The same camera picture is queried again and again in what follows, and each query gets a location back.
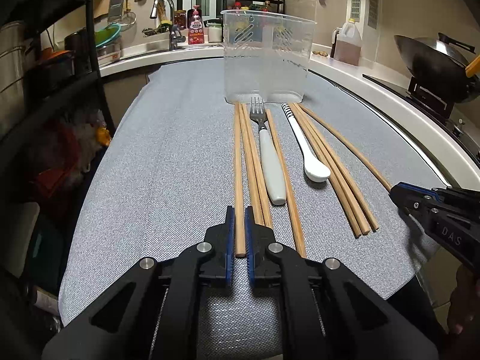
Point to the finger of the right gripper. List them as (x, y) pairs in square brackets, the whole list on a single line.
[(410, 198)]

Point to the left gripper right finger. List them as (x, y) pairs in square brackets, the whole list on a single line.
[(327, 312)]

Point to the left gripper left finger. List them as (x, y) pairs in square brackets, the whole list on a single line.
[(152, 310)]

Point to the wooden chopstick group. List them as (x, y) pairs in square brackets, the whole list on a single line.
[(318, 164), (343, 172), (333, 178)]

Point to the white ceramic spoon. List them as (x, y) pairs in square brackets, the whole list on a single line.
[(314, 169)]

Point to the white handled metal fork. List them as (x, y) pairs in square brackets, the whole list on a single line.
[(271, 167)]

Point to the chrome kitchen faucet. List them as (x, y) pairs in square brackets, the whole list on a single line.
[(163, 13)]

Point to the person's right hand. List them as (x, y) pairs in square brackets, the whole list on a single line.
[(464, 301)]

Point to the black gas stove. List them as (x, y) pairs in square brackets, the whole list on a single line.
[(440, 112)]

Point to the steel wok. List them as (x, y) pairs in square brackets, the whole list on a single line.
[(439, 67)]

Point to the plastic cooking oil jug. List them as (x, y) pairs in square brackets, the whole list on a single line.
[(347, 43)]

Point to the clear plastic utensil holder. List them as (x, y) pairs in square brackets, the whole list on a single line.
[(266, 56)]

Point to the black storage shelf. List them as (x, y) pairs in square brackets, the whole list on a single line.
[(55, 130)]

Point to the white lidded jar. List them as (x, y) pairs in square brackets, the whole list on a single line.
[(215, 32)]

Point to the green and blue colander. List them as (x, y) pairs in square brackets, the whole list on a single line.
[(107, 34)]

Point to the red dish soap bottle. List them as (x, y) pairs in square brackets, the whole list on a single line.
[(195, 26)]

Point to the metal box grater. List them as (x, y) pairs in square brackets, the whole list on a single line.
[(115, 11)]

